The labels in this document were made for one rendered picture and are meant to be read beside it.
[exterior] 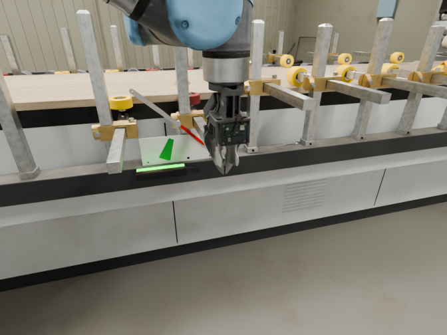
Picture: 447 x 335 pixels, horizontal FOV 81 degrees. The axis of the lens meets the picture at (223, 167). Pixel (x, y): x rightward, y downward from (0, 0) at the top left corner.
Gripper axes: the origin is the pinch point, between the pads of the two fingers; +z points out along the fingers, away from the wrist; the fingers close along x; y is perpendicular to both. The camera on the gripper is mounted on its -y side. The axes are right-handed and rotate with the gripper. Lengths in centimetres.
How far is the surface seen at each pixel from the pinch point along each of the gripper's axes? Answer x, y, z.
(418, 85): 73, -17, -13
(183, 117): -4.9, -32.5, -3.2
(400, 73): 98, -48, -12
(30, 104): -55, -52, -6
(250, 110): 19.3, -33.2, -4.0
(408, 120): 94, -33, 6
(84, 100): -38, -52, -7
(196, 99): 2.0, -44.6, -6.4
